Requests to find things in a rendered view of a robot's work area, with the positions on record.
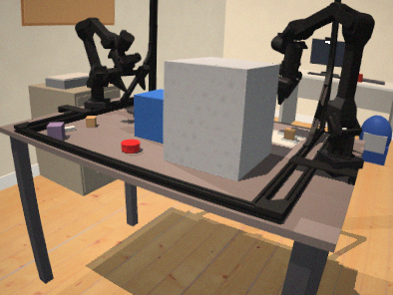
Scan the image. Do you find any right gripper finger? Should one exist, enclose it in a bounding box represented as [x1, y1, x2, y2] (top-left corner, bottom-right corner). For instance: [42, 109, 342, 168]
[109, 73, 127, 93]
[136, 71, 148, 90]

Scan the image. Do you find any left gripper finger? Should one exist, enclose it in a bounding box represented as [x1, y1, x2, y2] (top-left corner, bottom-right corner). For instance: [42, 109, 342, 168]
[286, 80, 300, 99]
[277, 88, 291, 105]

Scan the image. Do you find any red disk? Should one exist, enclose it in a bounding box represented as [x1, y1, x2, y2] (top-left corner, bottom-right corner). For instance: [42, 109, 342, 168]
[121, 140, 140, 153]

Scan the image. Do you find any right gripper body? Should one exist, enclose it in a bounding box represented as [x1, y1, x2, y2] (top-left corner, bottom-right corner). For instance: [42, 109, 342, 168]
[103, 55, 151, 83]

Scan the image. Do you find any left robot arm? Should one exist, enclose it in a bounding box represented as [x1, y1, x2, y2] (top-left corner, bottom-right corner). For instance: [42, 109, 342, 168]
[270, 2, 375, 160]

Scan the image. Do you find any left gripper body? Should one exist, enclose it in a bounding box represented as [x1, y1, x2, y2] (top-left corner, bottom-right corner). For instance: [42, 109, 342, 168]
[278, 58, 302, 90]

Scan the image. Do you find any blue box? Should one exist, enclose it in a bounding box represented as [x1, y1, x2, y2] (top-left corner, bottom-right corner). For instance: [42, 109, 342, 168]
[134, 89, 164, 144]

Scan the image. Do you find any small tan wooden block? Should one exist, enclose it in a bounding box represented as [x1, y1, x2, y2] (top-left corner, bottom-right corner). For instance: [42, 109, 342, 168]
[86, 116, 97, 128]
[283, 128, 296, 141]

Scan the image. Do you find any white square marker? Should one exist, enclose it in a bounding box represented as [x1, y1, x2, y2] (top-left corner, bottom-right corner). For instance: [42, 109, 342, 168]
[272, 130, 306, 148]

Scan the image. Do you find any purple cube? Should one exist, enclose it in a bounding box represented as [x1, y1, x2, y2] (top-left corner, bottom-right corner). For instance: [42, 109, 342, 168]
[47, 123, 66, 140]

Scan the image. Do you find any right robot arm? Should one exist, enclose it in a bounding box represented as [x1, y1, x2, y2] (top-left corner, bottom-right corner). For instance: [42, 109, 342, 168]
[75, 18, 142, 103]

